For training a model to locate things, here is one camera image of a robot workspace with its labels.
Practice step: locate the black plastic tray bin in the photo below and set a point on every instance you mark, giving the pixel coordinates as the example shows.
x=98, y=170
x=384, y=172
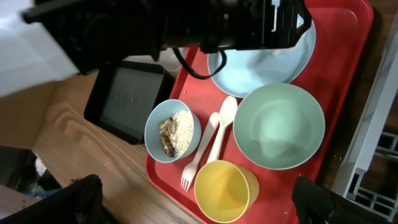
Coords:
x=124, y=95

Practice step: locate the white plastic spoon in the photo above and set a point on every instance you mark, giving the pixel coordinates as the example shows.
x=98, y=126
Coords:
x=226, y=117

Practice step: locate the light blue plate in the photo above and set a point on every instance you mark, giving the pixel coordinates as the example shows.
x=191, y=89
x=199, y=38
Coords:
x=247, y=70

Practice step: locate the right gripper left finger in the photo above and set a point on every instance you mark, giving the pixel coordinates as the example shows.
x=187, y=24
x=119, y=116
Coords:
x=80, y=202

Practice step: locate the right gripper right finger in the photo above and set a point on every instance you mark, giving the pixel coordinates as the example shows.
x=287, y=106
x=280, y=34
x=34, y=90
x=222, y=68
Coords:
x=316, y=205

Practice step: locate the grey dishwasher rack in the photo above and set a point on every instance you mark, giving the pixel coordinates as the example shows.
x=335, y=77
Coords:
x=370, y=140

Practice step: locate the white plastic fork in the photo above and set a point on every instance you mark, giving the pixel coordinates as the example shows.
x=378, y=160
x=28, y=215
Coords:
x=190, y=169

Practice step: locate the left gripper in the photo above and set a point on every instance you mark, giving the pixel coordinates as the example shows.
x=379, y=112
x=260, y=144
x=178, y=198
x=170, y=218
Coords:
x=214, y=25

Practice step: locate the yellow plastic cup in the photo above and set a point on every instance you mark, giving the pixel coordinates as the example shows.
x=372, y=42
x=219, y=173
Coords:
x=224, y=191

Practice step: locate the food scraps rice and nuts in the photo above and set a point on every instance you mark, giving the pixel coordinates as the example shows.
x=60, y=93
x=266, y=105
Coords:
x=176, y=133

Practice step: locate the red serving tray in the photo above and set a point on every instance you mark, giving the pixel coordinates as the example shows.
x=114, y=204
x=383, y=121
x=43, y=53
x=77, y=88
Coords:
x=342, y=28

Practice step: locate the small light blue bowl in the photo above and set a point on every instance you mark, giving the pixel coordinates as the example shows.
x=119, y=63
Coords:
x=160, y=113

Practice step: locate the mint green bowl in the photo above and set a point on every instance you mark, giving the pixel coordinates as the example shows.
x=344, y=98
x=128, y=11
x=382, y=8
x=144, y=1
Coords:
x=279, y=126

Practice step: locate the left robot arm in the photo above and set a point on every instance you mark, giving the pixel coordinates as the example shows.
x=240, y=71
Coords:
x=46, y=41

